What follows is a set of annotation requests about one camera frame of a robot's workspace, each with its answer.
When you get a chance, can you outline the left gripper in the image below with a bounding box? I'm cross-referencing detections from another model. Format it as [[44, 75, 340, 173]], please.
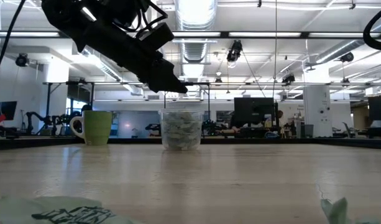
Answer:
[[81, 21, 188, 94]]

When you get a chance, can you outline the green white stevia packet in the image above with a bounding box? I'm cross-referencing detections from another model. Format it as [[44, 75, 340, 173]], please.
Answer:
[[0, 195, 138, 224], [319, 197, 381, 224]]

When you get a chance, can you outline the clear plastic cup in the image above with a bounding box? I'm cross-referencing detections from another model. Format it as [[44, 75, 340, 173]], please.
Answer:
[[158, 108, 204, 152]]

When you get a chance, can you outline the long ceiling light strip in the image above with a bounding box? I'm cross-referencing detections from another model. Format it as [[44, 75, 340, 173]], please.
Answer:
[[0, 31, 61, 38], [173, 31, 221, 38], [228, 31, 300, 38], [308, 31, 381, 38]]

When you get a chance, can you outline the black computer monitor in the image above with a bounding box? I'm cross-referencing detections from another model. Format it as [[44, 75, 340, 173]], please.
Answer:
[[234, 97, 280, 129], [367, 96, 381, 128]]

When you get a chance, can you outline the plain white pillar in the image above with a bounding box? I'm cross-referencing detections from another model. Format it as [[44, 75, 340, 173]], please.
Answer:
[[42, 60, 70, 128]]

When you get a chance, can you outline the person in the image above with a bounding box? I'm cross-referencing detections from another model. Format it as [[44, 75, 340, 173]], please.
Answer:
[[275, 109, 286, 128]]

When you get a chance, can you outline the silver ventilation duct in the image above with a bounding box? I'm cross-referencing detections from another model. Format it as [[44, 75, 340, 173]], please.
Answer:
[[174, 0, 219, 98]]

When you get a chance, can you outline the green mug white handle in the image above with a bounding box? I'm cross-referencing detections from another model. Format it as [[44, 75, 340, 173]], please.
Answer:
[[69, 111, 113, 146]]

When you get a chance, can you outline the black metal rig frame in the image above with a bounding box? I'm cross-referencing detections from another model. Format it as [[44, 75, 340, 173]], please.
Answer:
[[43, 79, 95, 135]]

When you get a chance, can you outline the thin hanging cable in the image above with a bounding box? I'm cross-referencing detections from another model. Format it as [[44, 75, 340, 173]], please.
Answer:
[[272, 0, 278, 99]]

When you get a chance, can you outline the black aluminium table frame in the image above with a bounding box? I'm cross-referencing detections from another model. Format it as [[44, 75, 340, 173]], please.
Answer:
[[0, 136, 381, 150]]

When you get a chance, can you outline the dark blue wall screen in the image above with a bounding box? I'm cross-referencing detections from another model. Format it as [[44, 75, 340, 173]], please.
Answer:
[[0, 101, 18, 125]]

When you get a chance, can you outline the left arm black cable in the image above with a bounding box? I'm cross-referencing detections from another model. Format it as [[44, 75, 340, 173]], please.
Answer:
[[0, 0, 27, 91]]

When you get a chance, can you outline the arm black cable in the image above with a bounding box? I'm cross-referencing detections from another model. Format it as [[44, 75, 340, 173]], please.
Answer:
[[362, 4, 381, 51], [0, 0, 27, 91]]

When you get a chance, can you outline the white pillar with wall boxes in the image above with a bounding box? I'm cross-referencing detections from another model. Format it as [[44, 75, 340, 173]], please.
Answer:
[[303, 67, 333, 138]]

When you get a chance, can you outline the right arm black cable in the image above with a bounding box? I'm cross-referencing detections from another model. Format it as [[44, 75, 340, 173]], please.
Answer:
[[362, 4, 381, 51]]

